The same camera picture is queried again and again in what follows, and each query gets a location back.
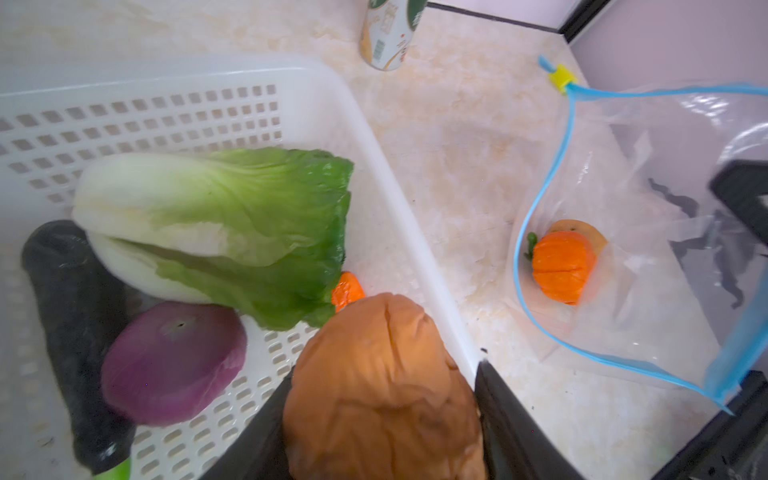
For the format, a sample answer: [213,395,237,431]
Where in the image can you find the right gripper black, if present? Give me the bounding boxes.
[654,370,768,480]

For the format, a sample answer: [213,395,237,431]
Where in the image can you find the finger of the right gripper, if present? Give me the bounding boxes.
[709,159,767,245]

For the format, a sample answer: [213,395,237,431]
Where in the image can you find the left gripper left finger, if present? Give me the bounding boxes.
[201,368,295,480]

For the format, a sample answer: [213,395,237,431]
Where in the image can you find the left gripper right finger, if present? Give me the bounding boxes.
[474,360,583,480]

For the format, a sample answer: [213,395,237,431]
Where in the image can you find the brown wrinkled bread toy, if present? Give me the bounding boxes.
[282,293,488,479]

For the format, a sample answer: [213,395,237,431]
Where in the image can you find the clear zip top bag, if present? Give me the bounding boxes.
[504,59,767,408]

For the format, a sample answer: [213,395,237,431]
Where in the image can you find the yellow potato toy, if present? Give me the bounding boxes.
[547,219,608,256]

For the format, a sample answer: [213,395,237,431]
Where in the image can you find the orange pumpkin toy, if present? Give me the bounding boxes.
[531,231,597,305]

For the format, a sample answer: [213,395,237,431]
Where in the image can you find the white plastic perforated basket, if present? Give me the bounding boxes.
[1,56,486,479]

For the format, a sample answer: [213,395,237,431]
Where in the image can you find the purple onion toy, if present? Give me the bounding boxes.
[101,302,247,427]

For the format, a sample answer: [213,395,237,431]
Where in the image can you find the orange carrot toy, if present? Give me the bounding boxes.
[331,271,366,312]

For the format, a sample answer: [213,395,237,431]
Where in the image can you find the green lettuce toy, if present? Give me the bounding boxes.
[72,147,354,331]

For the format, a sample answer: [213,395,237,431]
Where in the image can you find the dark cucumber toy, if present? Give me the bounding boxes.
[21,220,136,479]

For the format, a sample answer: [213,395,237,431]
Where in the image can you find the green beverage can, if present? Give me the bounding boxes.
[359,0,428,71]

